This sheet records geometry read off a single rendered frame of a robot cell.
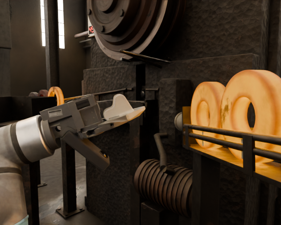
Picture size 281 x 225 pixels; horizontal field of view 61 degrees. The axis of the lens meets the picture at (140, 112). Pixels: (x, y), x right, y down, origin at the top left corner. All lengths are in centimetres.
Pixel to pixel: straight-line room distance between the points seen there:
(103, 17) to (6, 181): 72
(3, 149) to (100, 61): 98
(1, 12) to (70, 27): 912
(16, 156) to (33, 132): 6
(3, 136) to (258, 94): 45
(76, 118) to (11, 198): 18
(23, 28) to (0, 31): 809
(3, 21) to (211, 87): 328
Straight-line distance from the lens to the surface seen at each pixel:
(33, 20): 1188
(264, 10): 91
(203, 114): 60
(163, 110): 84
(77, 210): 164
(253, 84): 41
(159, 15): 90
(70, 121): 51
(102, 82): 129
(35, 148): 50
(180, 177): 68
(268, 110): 38
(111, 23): 95
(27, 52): 1153
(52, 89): 162
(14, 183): 51
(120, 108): 50
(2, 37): 357
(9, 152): 52
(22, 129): 51
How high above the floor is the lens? 77
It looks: 6 degrees down
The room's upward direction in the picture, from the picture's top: straight up
